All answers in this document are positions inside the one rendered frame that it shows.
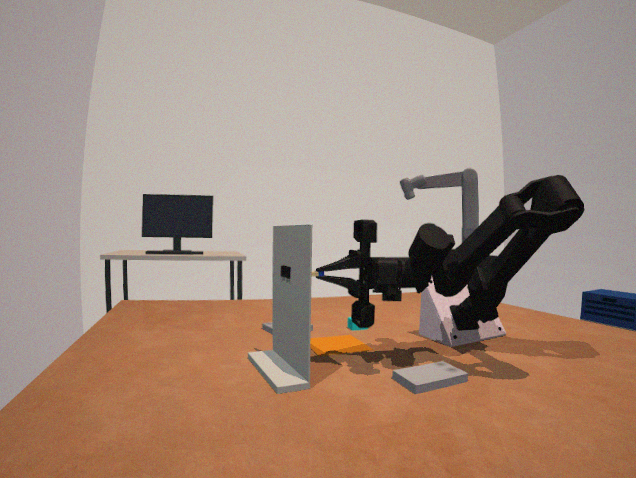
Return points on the teal rectangular block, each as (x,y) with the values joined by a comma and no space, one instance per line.
(352,326)

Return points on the orange square mat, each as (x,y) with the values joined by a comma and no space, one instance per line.
(334,345)

